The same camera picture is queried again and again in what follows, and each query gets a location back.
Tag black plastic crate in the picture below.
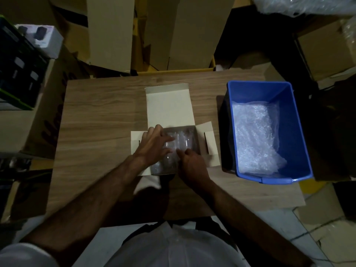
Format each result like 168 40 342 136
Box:
0 15 50 110

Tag clear bubble wrap bundle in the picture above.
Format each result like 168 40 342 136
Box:
151 126 200 175

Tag person's left hand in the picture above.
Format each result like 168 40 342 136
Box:
133 124 175 165

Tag flat cardboard sheet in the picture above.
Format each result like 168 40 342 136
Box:
293 183 356 267

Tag tall brown cardboard box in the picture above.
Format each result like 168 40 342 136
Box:
86 0 135 72
146 0 237 71

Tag open white cardboard box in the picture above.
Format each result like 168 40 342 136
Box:
131 83 221 176

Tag person's white shirt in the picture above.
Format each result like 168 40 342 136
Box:
0 221 251 267

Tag person's left forearm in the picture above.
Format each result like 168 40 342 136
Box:
21 156 145 259

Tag bubble wrap sheets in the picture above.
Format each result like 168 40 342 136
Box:
232 101 287 175

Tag person's right forearm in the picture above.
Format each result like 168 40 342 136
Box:
199 179 315 267

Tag blue plastic bin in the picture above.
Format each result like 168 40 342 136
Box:
227 80 314 184

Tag white product box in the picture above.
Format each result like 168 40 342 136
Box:
15 24 64 59

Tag person's right hand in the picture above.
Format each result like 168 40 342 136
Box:
176 148 211 188

